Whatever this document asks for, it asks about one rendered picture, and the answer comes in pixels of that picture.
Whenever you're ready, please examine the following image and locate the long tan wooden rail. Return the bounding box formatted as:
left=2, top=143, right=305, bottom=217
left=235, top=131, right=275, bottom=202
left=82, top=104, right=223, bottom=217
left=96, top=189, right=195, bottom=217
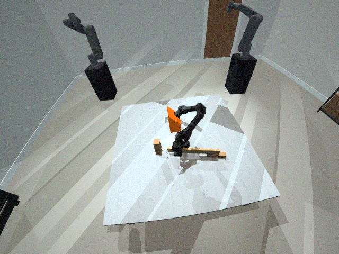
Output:
left=167, top=147, right=221, bottom=155

